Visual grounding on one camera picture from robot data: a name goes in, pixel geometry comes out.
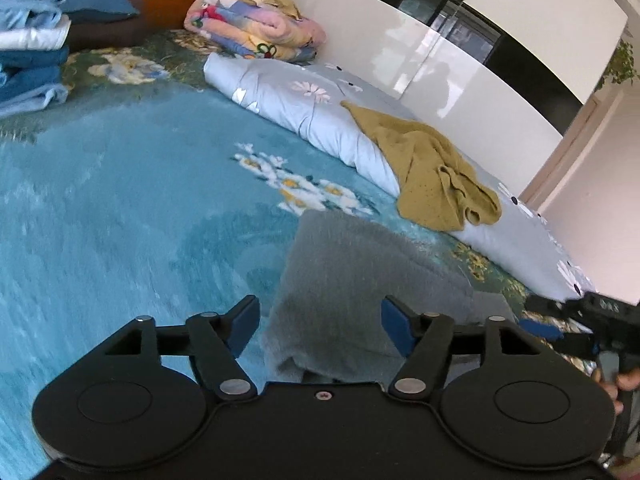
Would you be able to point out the grey knit garment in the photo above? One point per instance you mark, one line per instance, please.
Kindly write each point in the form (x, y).
(350, 270)

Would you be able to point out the green potted plant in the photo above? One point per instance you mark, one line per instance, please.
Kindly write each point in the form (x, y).
(622, 65)

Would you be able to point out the dark brown pillow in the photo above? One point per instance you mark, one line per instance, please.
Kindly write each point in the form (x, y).
(105, 32)

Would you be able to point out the dark blue folded garment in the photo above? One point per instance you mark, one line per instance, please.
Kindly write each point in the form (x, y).
(30, 70)

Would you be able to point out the olive green cloth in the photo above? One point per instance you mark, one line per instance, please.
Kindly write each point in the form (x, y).
(425, 170)

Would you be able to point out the light blue floral duvet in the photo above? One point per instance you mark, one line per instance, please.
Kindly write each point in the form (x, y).
(300, 110)

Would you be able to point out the glossy white wardrobe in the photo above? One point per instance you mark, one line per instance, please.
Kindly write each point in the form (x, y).
(500, 60)

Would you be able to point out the person's right hand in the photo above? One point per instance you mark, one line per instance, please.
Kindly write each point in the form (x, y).
(627, 382)

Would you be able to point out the white folded garment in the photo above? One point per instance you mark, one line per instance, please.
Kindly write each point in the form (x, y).
(35, 37)

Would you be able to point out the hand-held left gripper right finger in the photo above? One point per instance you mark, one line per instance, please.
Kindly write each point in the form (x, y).
(397, 327)

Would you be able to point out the beige door frame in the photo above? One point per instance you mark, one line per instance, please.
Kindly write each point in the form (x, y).
(570, 155)

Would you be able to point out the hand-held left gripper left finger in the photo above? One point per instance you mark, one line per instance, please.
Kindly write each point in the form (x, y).
(245, 325)

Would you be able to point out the colourful folded fleece blanket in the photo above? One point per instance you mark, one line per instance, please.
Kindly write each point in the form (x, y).
(250, 30)

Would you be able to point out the blue floral bed blanket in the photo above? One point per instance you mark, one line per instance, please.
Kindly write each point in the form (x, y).
(125, 200)

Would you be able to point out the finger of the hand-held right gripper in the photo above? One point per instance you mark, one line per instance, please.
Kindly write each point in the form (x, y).
(541, 330)
(550, 304)

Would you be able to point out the light blue folded garment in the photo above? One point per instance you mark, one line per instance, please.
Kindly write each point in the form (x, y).
(30, 100)
(30, 7)

